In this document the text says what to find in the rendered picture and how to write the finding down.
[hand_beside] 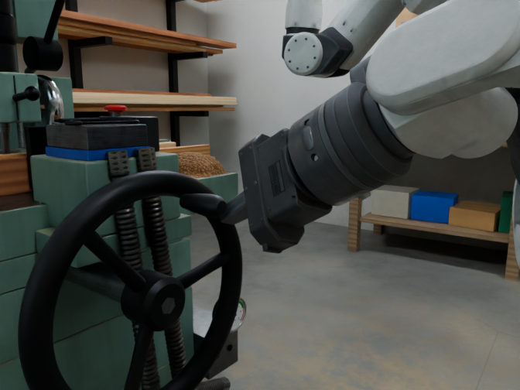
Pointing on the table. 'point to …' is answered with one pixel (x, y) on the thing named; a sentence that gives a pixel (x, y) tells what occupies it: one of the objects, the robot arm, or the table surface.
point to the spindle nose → (8, 38)
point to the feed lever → (45, 46)
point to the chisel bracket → (10, 107)
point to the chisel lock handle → (28, 94)
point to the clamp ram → (35, 144)
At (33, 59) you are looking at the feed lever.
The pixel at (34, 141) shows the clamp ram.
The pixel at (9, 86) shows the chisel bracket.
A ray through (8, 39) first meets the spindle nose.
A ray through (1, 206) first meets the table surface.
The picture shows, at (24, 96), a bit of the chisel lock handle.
